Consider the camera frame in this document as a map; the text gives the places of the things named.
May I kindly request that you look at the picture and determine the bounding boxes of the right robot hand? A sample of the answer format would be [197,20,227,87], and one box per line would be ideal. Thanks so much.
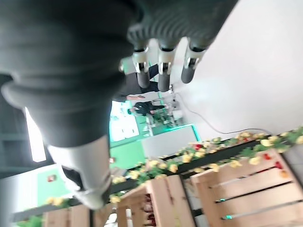
[0,0,238,210]

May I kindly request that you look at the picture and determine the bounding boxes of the white poster board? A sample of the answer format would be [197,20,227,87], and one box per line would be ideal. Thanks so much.
[109,101,140,143]

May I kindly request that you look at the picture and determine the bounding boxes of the white machine on stand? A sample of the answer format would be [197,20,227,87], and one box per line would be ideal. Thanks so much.
[163,93,183,127]

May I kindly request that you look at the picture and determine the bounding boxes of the green-framed grey panel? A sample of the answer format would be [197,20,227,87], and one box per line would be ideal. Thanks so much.
[141,122,202,162]

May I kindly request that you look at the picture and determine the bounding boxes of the low wooden slat crate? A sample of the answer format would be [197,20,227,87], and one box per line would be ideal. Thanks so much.
[43,203,115,227]

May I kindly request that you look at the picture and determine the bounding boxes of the yellow flower garland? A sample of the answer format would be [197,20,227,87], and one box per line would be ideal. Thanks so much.
[14,127,303,227]

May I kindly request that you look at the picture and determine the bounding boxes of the red apple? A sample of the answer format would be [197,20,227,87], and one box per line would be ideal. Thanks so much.
[143,193,157,224]

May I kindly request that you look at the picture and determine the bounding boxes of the wooden slat crate with apples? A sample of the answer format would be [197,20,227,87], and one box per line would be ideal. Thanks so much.
[116,175,196,227]

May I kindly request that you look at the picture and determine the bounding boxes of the large wooden slat crate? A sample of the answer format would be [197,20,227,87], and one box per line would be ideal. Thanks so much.
[190,148,303,227]

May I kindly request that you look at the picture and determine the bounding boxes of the grey floor cable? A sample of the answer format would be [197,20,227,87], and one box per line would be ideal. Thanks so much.
[177,91,270,135]

